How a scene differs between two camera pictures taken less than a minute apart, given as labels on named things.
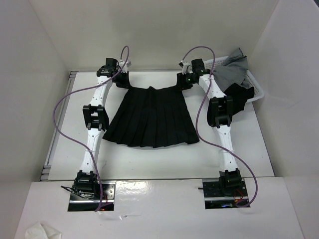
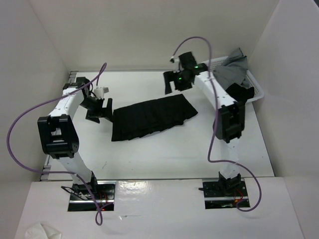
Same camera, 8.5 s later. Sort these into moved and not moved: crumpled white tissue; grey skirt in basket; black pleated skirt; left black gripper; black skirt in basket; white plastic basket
Moved: left black gripper; black pleated skirt
Not moved: white plastic basket; crumpled white tissue; black skirt in basket; grey skirt in basket
